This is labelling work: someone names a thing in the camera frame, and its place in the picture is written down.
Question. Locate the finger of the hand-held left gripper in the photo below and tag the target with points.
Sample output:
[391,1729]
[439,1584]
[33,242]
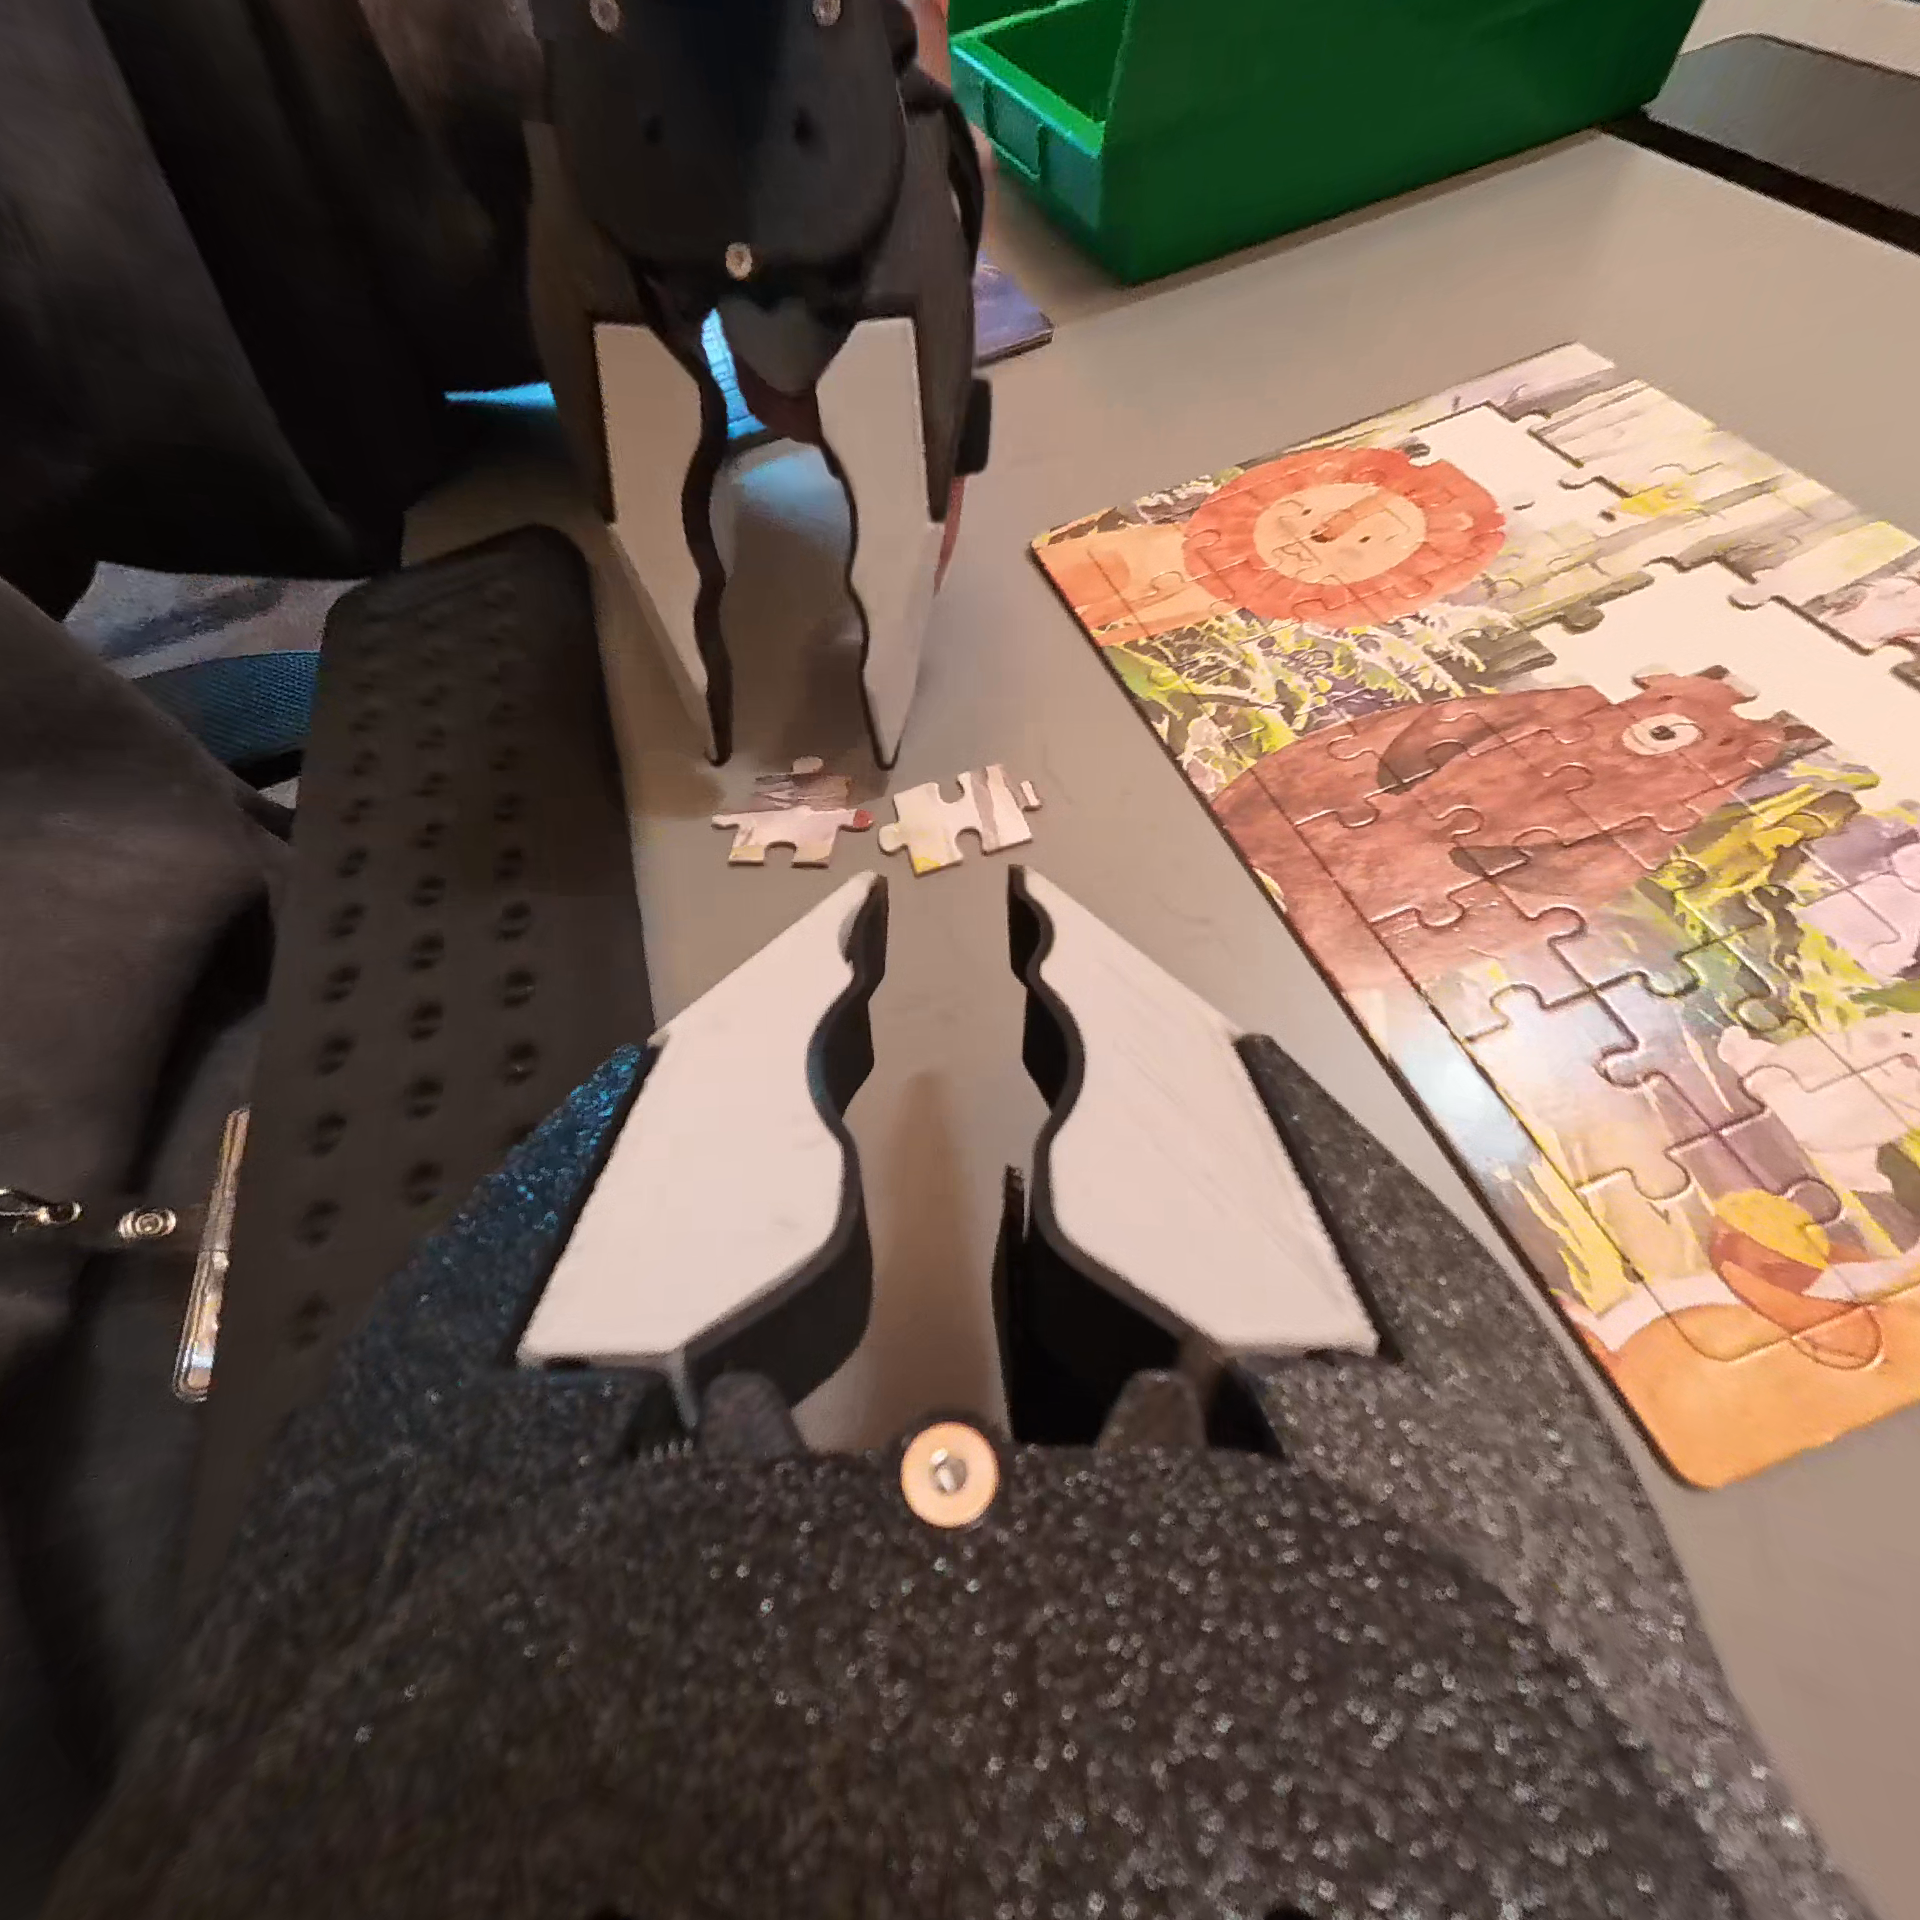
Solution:
[892,495]
[643,451]

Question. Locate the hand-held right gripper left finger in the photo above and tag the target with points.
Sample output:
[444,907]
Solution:
[705,1198]

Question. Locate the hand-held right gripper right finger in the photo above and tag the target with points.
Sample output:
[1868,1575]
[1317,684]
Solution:
[1199,1198]

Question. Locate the large white grey puzzle piece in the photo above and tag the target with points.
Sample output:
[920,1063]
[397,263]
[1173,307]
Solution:
[962,816]

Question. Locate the white puzzle piece red knob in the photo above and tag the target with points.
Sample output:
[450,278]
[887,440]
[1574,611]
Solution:
[783,840]

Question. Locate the forest animal jigsaw puzzle board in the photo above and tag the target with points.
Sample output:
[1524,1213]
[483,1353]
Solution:
[1500,900]

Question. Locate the person's left forearm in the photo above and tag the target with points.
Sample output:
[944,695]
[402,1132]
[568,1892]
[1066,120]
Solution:
[225,227]

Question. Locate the grey desk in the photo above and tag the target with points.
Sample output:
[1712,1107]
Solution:
[1199,377]

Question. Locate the dark grey desk flap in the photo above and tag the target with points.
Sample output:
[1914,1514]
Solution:
[1800,117]

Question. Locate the light blue board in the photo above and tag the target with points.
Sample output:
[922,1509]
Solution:
[1015,314]

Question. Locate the dark perforated panel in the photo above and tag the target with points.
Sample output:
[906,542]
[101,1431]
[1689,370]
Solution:
[451,825]

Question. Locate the green plastic bin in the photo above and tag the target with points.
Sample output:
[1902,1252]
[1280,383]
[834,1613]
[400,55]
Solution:
[1319,117]

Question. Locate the person's dark jacket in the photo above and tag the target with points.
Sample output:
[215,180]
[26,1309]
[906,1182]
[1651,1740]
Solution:
[107,975]

